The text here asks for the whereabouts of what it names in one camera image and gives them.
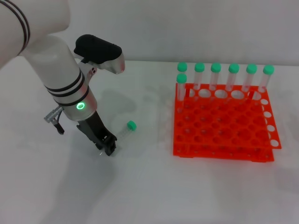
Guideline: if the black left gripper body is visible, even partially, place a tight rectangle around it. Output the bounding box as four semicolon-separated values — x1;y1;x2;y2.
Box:
76;112;117;147

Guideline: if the green-capped clear test tube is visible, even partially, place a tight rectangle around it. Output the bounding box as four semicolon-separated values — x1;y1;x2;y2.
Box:
176;73;188;113
209;63;222;101
256;64;275;103
225;63;240;103
193;63;206;101
177;62;188;76
241;63;258;103
99;120;137;155

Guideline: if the orange test tube rack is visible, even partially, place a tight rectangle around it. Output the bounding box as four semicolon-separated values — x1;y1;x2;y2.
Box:
172;83;283;163

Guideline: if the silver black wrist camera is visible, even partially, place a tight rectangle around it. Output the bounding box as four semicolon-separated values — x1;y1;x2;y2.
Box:
73;34;126;75

